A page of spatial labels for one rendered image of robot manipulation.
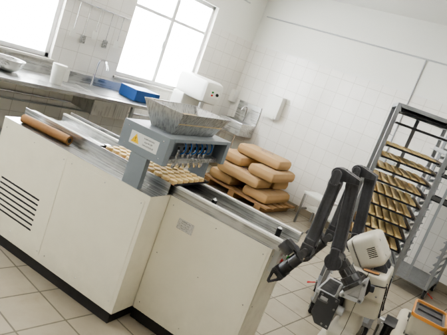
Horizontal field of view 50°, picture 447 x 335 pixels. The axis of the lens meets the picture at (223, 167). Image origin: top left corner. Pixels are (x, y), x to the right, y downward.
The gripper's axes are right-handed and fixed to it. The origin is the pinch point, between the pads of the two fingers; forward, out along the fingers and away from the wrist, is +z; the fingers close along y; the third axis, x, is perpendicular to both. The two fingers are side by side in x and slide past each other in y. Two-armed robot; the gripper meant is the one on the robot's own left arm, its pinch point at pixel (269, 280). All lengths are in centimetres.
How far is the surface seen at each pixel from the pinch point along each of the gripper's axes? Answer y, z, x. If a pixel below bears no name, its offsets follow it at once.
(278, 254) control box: -27.6, -0.5, -8.7
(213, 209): -24, 13, -50
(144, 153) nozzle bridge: -5, 18, -94
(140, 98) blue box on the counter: -257, 117, -267
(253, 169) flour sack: -373, 99, -139
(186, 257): -24, 45, -39
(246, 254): -23.0, 12.4, -18.8
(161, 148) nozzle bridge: -5, 8, -89
